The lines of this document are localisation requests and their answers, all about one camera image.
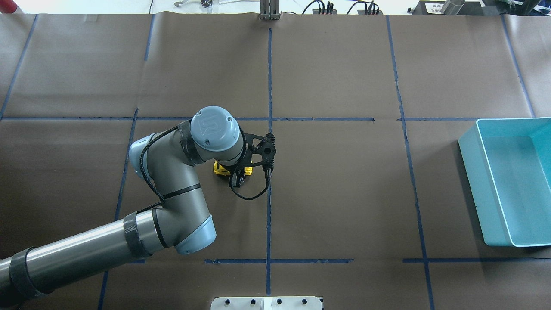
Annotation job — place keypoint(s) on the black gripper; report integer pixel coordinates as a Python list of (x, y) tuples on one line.
[(237, 178)]

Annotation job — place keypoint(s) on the yellow beetle toy car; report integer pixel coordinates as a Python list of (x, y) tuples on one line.
[(218, 169)]

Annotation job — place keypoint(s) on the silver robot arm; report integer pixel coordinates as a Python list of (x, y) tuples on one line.
[(54, 175)]

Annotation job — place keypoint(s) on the teal plastic storage bin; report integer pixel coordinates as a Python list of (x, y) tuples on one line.
[(508, 166)]

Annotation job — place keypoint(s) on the small metal cup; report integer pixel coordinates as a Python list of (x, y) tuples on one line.
[(452, 7)]

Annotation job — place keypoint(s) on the red cylinder bottle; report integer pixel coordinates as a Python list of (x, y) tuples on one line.
[(8, 6)]

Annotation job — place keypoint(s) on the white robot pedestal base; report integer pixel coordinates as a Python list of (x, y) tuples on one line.
[(268, 303)]

